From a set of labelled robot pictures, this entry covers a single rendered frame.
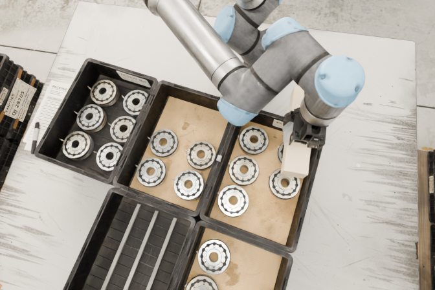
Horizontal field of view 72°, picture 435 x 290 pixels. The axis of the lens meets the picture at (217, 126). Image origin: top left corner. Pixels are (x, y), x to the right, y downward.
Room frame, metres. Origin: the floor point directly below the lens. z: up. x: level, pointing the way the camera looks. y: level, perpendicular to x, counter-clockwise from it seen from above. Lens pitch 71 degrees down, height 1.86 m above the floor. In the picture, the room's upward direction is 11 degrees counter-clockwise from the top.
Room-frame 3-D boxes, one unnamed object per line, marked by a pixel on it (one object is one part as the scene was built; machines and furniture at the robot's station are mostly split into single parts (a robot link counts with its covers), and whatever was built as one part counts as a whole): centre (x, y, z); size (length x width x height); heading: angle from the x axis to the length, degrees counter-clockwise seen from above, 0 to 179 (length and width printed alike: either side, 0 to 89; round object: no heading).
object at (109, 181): (0.44, 0.40, 0.92); 0.40 x 0.30 x 0.02; 150
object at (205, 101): (0.29, 0.14, 0.87); 0.40 x 0.30 x 0.11; 150
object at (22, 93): (0.88, 1.06, 0.41); 0.31 x 0.02 x 0.16; 158
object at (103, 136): (0.44, 0.40, 0.87); 0.40 x 0.30 x 0.11; 150
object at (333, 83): (0.19, -0.21, 1.39); 0.09 x 0.08 x 0.11; 25
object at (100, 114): (0.48, 0.46, 0.86); 0.10 x 0.10 x 0.01
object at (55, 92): (0.58, 0.67, 0.70); 0.33 x 0.23 x 0.01; 159
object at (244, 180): (0.18, -0.06, 0.86); 0.10 x 0.10 x 0.01
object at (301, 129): (0.18, -0.21, 1.23); 0.09 x 0.08 x 0.12; 159
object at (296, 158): (0.21, -0.22, 1.07); 0.24 x 0.06 x 0.06; 158
